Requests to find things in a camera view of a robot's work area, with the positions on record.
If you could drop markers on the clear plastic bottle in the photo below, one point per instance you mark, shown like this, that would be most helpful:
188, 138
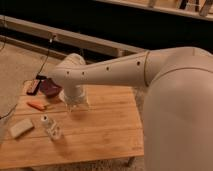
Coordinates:
51, 127

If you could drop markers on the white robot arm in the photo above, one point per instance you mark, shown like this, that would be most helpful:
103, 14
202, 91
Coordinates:
178, 106

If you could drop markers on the wooden table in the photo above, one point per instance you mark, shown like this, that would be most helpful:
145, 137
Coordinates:
109, 128

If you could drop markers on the orange marker pen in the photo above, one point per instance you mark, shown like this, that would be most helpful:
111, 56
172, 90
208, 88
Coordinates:
37, 105

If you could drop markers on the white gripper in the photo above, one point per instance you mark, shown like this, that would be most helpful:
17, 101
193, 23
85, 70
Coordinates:
74, 97

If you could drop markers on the white round lid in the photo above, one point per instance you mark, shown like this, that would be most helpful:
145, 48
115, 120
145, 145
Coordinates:
61, 97

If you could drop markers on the beige sponge block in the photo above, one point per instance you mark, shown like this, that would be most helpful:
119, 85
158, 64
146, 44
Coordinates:
21, 127

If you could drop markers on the dark red bowl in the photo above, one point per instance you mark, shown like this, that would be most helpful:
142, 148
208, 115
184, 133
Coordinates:
49, 88

